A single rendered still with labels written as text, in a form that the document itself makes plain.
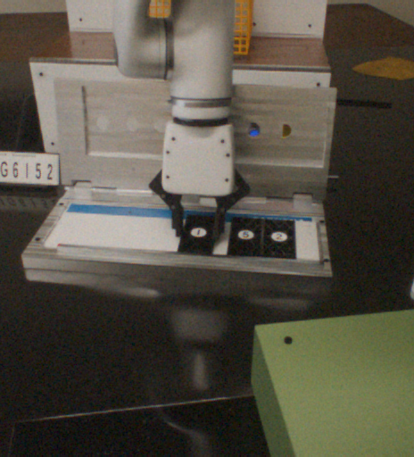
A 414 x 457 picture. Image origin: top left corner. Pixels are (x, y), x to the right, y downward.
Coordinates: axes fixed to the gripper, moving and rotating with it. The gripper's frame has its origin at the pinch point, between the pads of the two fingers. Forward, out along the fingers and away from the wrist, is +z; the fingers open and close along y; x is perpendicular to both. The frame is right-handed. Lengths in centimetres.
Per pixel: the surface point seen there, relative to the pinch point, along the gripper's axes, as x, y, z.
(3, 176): 16.0, -37.9, -0.9
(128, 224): 3.2, -11.5, 2.0
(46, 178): 16.0, -29.7, -0.8
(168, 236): 0.8, -4.7, 2.6
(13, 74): 81, -65, -12
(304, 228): 3.6, 15.8, 1.0
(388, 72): 94, 43, -15
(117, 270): -6.4, -10.7, 5.5
